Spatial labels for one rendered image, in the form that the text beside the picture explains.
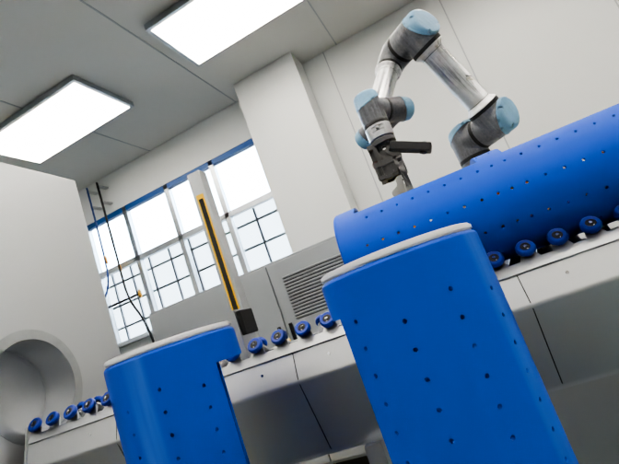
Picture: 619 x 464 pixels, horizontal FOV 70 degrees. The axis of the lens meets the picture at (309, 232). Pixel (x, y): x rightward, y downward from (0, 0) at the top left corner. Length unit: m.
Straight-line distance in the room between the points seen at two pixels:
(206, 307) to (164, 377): 2.46
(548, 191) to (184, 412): 0.92
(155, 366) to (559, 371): 0.90
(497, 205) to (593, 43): 3.44
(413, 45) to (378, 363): 1.22
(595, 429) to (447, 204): 0.89
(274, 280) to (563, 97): 2.78
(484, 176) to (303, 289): 2.01
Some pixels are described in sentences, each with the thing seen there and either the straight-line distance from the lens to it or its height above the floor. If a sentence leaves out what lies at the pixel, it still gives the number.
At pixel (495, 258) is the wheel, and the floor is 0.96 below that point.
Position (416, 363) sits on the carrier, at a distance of 0.67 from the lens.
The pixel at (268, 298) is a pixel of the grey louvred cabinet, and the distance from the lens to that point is 3.11.
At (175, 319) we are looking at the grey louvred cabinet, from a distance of 3.54.
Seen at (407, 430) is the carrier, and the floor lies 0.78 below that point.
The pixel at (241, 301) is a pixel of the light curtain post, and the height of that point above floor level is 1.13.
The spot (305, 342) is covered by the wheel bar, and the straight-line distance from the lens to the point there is 1.23.
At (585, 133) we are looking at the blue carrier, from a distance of 1.24.
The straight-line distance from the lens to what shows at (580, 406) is 1.70.
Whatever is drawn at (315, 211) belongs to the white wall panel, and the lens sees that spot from 4.02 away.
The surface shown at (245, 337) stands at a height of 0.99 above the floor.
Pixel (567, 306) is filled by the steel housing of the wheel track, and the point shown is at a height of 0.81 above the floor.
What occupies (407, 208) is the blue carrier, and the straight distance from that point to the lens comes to 1.16.
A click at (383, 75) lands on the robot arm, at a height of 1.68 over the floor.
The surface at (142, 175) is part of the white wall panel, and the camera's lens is 5.51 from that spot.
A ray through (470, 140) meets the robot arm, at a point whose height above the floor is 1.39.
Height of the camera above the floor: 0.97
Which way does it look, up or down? 11 degrees up
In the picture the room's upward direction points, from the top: 20 degrees counter-clockwise
